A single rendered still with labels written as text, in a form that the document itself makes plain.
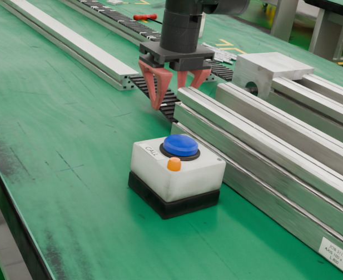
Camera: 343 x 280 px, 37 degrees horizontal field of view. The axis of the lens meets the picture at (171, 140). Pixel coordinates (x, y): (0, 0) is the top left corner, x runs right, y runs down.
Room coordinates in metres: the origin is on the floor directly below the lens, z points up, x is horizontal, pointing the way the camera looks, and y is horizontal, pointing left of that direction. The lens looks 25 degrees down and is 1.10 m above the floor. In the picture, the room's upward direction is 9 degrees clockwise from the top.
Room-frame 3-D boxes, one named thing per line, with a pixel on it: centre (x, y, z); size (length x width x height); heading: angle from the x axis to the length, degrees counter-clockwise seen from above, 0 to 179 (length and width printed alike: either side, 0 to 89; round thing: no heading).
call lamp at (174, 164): (0.48, -0.01, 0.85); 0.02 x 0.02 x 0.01
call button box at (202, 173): (0.53, -0.02, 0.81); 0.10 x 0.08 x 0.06; 129
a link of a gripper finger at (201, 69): (0.77, 0.00, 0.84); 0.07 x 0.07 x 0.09; 39
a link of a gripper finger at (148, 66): (0.75, 0.02, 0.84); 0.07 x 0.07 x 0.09; 39
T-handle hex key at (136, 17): (1.37, 0.07, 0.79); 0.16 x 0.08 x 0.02; 48
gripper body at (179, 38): (0.76, 0.01, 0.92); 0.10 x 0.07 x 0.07; 129
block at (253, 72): (0.85, -0.15, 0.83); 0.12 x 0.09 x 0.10; 129
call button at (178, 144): (0.52, -0.01, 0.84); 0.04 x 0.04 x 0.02
